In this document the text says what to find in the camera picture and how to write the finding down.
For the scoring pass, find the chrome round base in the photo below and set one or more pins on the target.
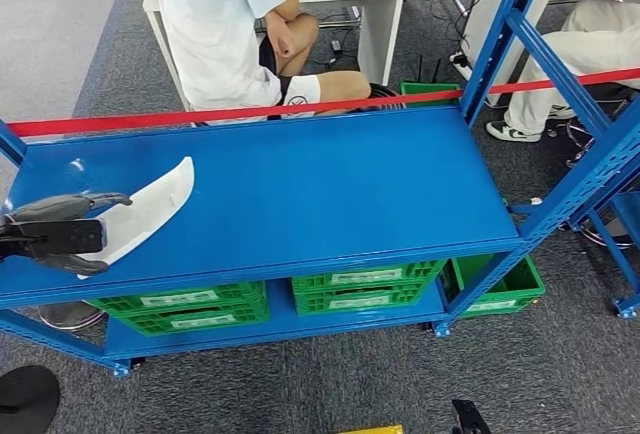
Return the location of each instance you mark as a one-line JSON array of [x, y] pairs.
[[607, 235]]

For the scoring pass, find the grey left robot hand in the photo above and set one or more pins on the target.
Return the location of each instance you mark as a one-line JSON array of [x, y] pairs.
[[60, 207]]

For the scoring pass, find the black stanchion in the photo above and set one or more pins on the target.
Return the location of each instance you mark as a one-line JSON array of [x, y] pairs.
[[25, 401]]

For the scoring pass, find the blue metal shelf rack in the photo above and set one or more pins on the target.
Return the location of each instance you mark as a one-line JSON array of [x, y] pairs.
[[627, 212], [310, 192]]

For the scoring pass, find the white power strip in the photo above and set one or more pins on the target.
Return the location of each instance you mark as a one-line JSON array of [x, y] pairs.
[[460, 65]]

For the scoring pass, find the green folded plastic crate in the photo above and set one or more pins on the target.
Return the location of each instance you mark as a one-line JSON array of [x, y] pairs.
[[367, 276], [180, 297], [200, 322], [358, 302]]

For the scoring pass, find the black router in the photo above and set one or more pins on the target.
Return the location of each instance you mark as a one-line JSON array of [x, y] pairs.
[[436, 72]]

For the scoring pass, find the white curved plastic part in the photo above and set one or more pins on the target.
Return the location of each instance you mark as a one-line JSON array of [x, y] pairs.
[[150, 209]]

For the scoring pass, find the person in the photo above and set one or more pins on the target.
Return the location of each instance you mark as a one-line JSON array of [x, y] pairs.
[[585, 53], [210, 33]]

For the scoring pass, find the yellow floor tape square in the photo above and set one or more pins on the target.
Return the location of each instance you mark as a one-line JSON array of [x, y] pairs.
[[375, 430]]

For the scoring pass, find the chrome stanchion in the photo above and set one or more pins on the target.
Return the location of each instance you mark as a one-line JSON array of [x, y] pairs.
[[70, 316]]

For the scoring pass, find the black round stool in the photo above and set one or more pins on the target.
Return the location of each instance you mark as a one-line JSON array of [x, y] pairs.
[[387, 92]]

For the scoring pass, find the green open plastic crate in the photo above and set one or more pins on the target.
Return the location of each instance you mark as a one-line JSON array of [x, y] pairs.
[[520, 288]]

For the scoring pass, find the red barrier belt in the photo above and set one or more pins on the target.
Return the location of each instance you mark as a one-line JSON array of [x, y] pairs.
[[150, 118]]

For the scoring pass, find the black stool chrome base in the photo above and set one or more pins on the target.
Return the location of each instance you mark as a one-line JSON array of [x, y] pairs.
[[580, 139]]

